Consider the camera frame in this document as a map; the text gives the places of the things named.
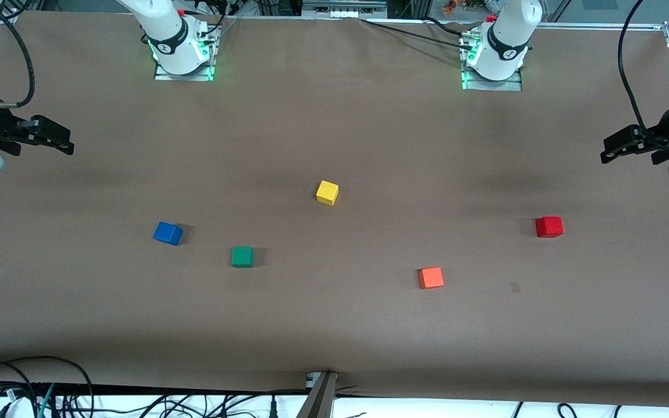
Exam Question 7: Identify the red wooden block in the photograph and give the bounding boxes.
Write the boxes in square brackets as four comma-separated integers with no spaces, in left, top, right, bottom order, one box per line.
[535,216,564,239]

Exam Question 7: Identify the blue wooden block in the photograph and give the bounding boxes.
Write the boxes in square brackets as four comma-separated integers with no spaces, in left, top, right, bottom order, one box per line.
[153,221,184,246]

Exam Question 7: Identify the orange wooden block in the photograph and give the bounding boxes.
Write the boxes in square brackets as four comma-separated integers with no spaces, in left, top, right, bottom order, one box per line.
[418,266,445,290]

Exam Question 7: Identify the yellow wooden block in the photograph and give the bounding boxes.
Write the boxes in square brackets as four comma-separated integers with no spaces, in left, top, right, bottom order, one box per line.
[316,180,340,206]

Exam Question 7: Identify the brown paper table cover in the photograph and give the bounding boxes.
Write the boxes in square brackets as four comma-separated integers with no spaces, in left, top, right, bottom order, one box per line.
[0,10,669,407]

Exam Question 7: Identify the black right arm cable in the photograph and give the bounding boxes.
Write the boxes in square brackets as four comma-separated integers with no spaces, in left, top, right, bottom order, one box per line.
[0,0,37,109]

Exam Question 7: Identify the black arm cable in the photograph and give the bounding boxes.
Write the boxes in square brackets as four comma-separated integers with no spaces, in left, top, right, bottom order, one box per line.
[617,0,649,131]
[0,0,37,109]

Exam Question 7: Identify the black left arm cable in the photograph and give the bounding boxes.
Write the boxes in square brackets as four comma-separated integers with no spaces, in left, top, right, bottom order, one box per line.
[617,0,649,131]

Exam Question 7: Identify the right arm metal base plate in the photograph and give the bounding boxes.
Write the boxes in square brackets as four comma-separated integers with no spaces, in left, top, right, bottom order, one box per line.
[153,23,217,82]

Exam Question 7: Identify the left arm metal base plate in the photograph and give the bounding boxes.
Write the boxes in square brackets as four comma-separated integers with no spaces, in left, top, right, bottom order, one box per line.
[461,32,524,92]

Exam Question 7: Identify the black base power cable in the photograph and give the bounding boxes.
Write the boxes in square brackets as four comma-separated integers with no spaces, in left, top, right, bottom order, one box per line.
[425,16,474,38]
[360,19,474,52]

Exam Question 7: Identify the black looping floor cable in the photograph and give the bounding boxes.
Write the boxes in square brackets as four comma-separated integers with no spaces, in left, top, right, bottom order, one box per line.
[0,355,95,418]

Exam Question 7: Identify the teal cable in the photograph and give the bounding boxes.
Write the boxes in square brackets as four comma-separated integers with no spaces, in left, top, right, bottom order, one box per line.
[37,383,57,418]

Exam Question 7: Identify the tangled black floor cables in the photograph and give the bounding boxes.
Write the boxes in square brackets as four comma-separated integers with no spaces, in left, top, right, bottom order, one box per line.
[56,392,290,418]

